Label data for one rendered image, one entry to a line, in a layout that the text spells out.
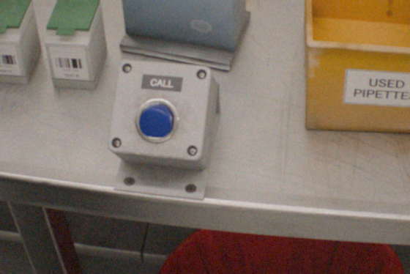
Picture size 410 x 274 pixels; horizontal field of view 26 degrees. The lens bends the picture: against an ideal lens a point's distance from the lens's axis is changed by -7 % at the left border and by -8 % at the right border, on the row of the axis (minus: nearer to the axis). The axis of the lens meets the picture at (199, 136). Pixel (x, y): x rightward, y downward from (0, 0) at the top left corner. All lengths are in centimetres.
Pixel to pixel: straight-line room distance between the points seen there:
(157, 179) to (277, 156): 9
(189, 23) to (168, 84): 12
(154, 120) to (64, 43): 13
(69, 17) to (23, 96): 9
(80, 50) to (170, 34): 9
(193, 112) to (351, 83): 13
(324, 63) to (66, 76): 23
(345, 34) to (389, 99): 12
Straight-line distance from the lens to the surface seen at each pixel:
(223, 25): 79
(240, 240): 126
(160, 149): 69
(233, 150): 75
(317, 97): 74
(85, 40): 77
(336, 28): 84
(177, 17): 80
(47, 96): 81
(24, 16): 80
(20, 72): 81
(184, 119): 69
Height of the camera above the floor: 146
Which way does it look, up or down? 50 degrees down
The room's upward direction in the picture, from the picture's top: 4 degrees counter-clockwise
